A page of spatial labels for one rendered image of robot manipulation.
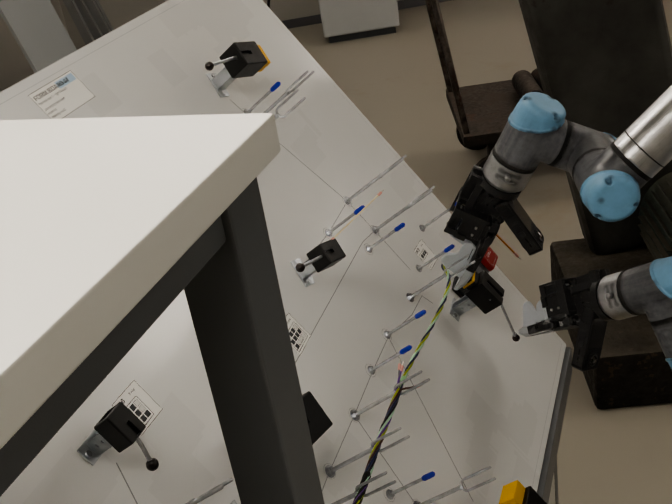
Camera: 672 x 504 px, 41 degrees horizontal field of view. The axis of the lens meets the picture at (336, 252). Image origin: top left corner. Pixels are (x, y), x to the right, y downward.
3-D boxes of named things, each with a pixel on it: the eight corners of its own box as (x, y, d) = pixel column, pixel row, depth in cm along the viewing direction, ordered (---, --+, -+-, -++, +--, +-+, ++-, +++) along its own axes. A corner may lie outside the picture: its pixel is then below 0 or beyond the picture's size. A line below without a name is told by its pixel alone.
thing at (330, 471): (336, 471, 121) (412, 432, 113) (332, 481, 119) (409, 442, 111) (326, 461, 120) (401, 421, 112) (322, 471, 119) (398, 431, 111)
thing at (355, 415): (360, 415, 130) (432, 375, 122) (357, 424, 128) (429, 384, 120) (351, 406, 129) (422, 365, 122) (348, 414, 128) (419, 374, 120)
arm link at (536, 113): (575, 125, 134) (523, 107, 132) (542, 182, 140) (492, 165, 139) (570, 99, 140) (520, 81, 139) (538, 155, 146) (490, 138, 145)
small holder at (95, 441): (124, 497, 96) (157, 477, 93) (71, 445, 95) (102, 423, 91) (145, 468, 100) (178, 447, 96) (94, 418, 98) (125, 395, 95)
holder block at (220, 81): (176, 77, 140) (210, 41, 135) (221, 72, 149) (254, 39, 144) (191, 101, 140) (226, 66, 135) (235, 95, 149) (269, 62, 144)
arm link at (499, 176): (536, 157, 146) (533, 182, 139) (524, 179, 149) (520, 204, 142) (494, 139, 146) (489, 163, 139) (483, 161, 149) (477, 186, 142)
